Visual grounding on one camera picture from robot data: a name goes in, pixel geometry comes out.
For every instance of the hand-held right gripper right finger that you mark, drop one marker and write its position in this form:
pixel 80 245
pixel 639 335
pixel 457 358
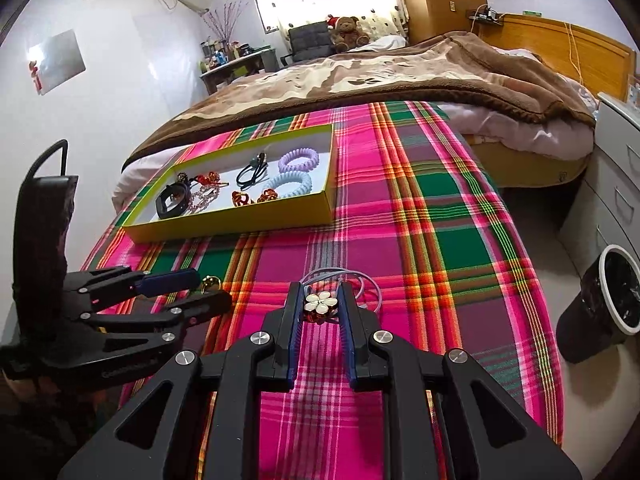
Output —
pixel 350 340

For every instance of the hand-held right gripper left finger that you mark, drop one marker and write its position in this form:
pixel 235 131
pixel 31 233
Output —
pixel 295 340

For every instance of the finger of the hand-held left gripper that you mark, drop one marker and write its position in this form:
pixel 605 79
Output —
pixel 205 302
pixel 170 280

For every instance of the black wrist band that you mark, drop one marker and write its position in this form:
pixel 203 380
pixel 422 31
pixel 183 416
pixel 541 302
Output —
pixel 165 207

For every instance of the yellow-green cardboard box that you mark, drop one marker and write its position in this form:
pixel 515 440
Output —
pixel 240 220

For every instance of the red gold hair clips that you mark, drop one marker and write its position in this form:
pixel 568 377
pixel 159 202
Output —
pixel 241 199

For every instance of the red rose ornament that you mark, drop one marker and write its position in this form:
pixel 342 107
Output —
pixel 212 177
pixel 268 195

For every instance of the pink green plaid blanket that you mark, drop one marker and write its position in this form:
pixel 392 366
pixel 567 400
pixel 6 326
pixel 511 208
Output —
pixel 450 260

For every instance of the grey desk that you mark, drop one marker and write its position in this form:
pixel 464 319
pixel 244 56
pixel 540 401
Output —
pixel 235 67

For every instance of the clutter of desk bottles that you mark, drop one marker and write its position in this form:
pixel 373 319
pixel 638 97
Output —
pixel 217 55

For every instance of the black white-rimmed trash bin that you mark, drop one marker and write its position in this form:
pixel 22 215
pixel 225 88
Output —
pixel 580 320

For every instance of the yellow mattress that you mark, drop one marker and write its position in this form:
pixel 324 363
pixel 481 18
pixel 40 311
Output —
pixel 525 167

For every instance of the purple dried branches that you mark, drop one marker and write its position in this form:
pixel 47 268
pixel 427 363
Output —
pixel 225 20

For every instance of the brown patterned blanket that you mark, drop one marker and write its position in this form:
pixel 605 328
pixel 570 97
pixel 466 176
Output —
pixel 425 75

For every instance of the pale bed sheet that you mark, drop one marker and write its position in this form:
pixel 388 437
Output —
pixel 540 140

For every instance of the dark grey chair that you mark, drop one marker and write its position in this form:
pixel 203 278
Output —
pixel 310 40

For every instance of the small window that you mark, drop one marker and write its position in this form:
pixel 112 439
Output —
pixel 265 12

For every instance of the white pillow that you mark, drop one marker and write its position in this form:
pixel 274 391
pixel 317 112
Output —
pixel 387 42

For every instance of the brown teddy bear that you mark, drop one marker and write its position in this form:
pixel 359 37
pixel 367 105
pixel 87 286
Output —
pixel 347 32

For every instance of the white drawer cabinet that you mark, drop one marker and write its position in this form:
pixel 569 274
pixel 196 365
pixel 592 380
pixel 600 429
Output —
pixel 615 170

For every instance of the wooden headboard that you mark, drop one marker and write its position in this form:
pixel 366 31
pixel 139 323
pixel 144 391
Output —
pixel 545 45

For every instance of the power strip with plugs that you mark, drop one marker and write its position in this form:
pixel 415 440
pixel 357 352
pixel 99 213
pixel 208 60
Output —
pixel 487 14

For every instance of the red wall decoration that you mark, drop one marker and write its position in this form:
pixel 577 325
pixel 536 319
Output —
pixel 35 77

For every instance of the silver wall poster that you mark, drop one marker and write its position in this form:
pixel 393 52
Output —
pixel 57 60

